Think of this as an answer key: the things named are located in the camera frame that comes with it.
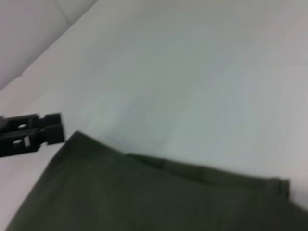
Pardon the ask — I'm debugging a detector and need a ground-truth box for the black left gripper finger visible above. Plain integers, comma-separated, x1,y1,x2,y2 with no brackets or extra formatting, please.
0,124,65,158
0,112,63,133

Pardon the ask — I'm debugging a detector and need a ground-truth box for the dark green FREE! t-shirt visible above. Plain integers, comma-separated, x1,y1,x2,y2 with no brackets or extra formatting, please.
4,130,308,231

